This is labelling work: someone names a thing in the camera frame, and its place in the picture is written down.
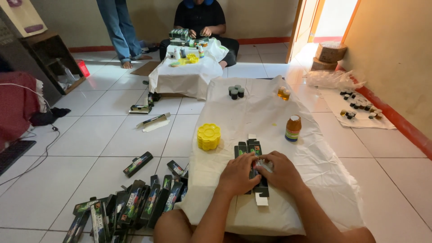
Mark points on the open black box white flap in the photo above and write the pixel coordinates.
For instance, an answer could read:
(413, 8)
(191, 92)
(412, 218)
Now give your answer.
(153, 122)

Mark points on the small upright black box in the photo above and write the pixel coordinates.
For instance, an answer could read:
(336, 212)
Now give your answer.
(153, 98)

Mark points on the red patterned cloth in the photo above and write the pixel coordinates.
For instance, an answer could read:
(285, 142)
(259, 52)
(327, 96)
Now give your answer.
(17, 104)

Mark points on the person's leg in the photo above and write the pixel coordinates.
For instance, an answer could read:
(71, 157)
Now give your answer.
(357, 236)
(175, 227)

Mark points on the pile of black cartons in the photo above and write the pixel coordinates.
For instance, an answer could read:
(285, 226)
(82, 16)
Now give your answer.
(135, 206)

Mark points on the person's left leg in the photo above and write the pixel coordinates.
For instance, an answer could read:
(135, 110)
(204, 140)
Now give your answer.
(175, 227)

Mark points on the small amber jar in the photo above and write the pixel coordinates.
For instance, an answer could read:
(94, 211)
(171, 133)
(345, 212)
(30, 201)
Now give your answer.
(286, 95)
(281, 91)

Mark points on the black carton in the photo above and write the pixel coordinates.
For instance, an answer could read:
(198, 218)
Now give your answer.
(262, 189)

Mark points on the person's left fingers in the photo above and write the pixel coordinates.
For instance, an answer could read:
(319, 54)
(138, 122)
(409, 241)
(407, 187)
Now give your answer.
(253, 167)

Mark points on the person's left hand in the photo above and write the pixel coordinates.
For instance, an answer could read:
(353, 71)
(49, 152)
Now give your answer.
(236, 175)

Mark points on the white paper bag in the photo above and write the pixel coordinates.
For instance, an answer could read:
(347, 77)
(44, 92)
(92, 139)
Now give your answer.
(23, 15)

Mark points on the dark plastic bottle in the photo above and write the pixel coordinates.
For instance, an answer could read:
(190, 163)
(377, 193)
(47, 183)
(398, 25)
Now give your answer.
(183, 52)

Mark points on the flat brown cardboard sheet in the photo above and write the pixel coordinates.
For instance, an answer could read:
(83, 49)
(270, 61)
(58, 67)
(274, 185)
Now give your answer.
(145, 68)

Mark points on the black folded product box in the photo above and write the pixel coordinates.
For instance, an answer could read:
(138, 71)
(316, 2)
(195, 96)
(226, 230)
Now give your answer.
(175, 167)
(140, 109)
(137, 164)

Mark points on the red plastic container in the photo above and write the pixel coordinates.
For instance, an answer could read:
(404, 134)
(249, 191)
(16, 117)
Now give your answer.
(83, 68)

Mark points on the white bottle with coloured label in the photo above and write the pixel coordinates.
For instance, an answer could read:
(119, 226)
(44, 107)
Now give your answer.
(201, 51)

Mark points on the black crumpled cloth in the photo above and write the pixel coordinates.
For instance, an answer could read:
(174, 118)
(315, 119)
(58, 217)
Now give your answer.
(47, 116)

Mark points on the wrapped brown cardboard box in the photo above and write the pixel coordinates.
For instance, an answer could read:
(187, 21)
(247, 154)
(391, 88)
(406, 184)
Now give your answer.
(330, 51)
(322, 64)

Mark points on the person's right fingers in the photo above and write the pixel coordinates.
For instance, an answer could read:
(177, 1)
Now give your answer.
(266, 167)

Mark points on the person's right hand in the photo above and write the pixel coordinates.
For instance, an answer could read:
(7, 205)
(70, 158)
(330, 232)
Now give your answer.
(283, 173)

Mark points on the white plastic bottle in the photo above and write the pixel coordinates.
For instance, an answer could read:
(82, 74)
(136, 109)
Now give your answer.
(177, 54)

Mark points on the dark wooden shelf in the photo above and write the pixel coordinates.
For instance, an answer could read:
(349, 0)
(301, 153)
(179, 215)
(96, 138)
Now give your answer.
(50, 57)

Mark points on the small dark capped jar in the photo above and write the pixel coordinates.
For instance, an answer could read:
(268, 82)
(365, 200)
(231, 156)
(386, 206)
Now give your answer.
(241, 93)
(238, 87)
(234, 95)
(231, 90)

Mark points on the person's right leg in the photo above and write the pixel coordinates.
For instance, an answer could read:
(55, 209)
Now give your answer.
(357, 236)

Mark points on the clear crumpled plastic bag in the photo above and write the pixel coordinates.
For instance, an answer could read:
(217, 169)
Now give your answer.
(332, 80)

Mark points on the yellow flower trays with lid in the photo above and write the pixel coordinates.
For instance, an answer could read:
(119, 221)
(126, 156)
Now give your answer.
(189, 59)

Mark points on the large cream table cloth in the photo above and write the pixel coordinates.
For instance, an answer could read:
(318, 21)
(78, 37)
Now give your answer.
(303, 168)

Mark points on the stack of yellow flower trays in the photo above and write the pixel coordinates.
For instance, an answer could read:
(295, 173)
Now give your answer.
(209, 136)

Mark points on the dark grey cabinet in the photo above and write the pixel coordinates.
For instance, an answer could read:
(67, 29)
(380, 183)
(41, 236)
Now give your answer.
(20, 57)

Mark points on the white paper sheet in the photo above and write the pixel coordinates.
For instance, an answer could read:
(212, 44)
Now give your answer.
(361, 121)

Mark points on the amber bottle with white cap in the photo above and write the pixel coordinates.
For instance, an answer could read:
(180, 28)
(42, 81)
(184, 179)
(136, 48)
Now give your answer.
(293, 130)

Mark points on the small white cloth covered table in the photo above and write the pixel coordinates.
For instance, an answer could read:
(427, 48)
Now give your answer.
(185, 76)

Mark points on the group of small jars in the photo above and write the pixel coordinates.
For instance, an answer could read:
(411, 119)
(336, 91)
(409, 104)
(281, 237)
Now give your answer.
(359, 103)

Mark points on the orange wooden door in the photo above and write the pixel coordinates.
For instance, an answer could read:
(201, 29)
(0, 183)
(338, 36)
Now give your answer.
(300, 27)

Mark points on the stack of finished black boxes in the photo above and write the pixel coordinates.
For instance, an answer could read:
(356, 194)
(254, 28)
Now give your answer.
(179, 33)

